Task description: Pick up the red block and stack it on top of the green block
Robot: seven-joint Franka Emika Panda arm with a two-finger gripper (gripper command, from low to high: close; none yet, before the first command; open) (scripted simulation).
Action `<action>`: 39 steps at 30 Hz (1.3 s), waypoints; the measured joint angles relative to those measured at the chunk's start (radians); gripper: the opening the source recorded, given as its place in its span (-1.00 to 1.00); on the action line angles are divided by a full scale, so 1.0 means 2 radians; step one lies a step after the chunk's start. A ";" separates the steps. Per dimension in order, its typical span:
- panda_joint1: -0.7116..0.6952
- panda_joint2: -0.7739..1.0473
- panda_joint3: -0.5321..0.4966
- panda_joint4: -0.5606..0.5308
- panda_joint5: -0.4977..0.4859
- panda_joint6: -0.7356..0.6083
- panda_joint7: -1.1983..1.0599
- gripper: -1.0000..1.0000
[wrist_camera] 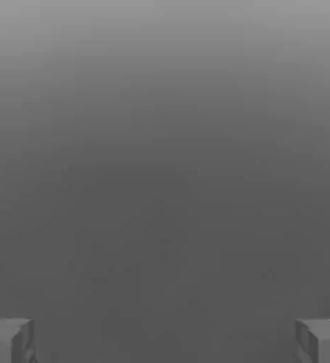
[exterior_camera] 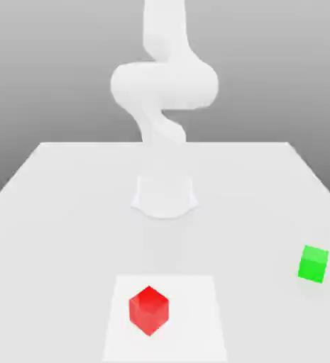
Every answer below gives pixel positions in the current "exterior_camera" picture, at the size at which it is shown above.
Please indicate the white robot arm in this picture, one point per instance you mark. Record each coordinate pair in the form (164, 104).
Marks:
(164, 85)

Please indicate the small red cube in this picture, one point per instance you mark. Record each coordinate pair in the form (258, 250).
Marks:
(149, 310)

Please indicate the small green cube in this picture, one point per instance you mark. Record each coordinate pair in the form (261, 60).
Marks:
(312, 265)

